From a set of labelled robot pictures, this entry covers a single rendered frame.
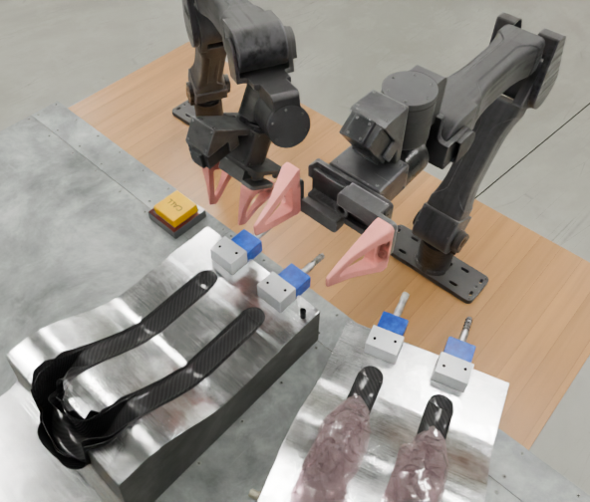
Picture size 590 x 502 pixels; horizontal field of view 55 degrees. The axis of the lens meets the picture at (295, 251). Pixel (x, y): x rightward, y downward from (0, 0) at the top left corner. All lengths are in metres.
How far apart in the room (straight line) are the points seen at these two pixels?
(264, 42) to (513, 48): 0.32
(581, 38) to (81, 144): 2.75
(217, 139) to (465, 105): 0.30
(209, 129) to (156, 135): 0.62
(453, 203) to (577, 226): 1.51
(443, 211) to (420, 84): 0.38
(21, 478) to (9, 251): 0.47
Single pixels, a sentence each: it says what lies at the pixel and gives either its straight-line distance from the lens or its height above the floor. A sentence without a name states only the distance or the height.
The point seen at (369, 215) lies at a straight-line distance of 0.57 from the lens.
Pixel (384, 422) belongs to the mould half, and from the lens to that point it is 0.85.
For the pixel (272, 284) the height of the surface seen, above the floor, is 0.92.
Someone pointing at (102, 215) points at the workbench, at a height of 0.80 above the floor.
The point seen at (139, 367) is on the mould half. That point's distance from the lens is 0.86.
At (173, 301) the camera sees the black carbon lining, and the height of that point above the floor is 0.88.
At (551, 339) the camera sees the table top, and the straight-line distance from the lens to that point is 1.07.
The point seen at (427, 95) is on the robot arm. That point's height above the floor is 1.30.
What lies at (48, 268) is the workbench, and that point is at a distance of 1.15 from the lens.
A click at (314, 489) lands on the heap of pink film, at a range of 0.77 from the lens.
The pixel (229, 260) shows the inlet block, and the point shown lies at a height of 0.92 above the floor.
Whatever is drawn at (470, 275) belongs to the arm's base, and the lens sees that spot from 1.08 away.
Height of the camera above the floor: 1.65
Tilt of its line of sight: 52 degrees down
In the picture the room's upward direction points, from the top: straight up
